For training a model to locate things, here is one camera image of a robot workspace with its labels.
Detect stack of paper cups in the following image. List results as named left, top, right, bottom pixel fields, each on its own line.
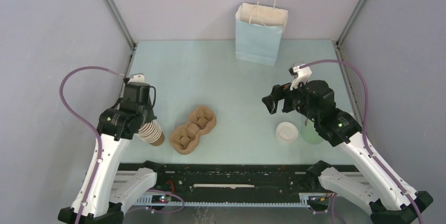
left=136, top=120, right=165, bottom=147

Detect green cylindrical container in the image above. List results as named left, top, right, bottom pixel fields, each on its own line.
left=300, top=118, right=324, bottom=145

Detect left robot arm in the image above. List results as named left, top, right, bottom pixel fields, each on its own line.
left=58, top=82, right=166, bottom=223

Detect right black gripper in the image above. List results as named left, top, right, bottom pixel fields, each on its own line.
left=261, top=76, right=319, bottom=123

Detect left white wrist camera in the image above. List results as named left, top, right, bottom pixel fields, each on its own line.
left=128, top=73, right=146, bottom=83

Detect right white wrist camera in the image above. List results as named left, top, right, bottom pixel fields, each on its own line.
left=289, top=62, right=312, bottom=90

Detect brown pulp cup carrier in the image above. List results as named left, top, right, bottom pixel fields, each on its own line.
left=169, top=106, right=217, bottom=155

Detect light blue paper bag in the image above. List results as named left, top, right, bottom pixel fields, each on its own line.
left=235, top=0, right=288, bottom=66

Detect stack of white lids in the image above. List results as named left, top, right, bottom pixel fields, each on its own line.
left=275, top=121, right=299, bottom=144

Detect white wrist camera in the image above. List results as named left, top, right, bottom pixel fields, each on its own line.
left=289, top=62, right=312, bottom=90
left=128, top=73, right=146, bottom=83

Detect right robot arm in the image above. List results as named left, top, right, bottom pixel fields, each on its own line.
left=262, top=80, right=433, bottom=223

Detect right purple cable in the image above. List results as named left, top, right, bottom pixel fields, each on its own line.
left=299, top=59, right=424, bottom=224

